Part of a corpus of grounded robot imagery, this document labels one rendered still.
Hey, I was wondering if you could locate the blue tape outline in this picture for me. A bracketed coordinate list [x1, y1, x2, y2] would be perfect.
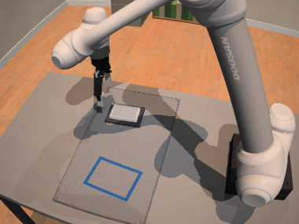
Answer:
[83, 156, 142, 201]

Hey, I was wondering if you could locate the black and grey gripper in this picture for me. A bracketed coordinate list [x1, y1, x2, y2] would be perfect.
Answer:
[91, 56, 112, 107]

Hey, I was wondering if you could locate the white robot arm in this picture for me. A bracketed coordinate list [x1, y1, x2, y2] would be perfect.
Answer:
[51, 0, 296, 207]

